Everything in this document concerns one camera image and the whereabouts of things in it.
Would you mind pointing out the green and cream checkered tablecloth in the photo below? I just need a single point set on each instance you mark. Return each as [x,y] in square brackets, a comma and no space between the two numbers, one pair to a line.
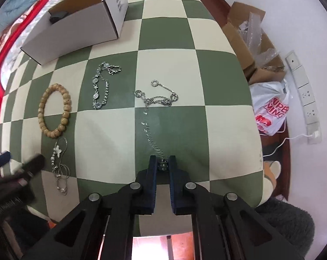
[166,46]

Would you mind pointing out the grey fluffy cushion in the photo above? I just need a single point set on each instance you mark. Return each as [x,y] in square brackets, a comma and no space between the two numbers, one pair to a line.
[288,222]

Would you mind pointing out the white plastic bag red print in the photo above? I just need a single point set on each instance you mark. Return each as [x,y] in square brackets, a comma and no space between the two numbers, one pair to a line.
[266,97]

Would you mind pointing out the white cardboard box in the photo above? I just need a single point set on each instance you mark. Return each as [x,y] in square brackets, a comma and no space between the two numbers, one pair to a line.
[71,32]

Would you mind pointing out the clear bubble wrap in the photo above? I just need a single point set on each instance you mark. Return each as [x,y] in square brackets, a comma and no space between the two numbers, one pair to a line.
[254,32]

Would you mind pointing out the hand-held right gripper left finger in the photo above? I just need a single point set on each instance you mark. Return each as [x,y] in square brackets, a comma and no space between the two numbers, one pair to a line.
[153,172]

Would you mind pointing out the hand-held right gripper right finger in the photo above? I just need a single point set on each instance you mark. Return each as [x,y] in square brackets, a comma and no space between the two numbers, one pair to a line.
[172,172]

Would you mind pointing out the white charger plug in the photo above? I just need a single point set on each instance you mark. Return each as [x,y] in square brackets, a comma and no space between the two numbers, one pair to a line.
[315,135]

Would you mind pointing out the brown cardboard box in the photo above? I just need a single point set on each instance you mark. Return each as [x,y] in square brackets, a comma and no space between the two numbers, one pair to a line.
[236,40]

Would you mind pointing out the white wall socket strip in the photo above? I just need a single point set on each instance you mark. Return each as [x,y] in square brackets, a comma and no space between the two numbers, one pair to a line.
[305,94]

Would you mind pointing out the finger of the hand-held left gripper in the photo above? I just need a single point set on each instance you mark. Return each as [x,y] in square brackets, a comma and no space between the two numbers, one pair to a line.
[30,165]
[4,159]

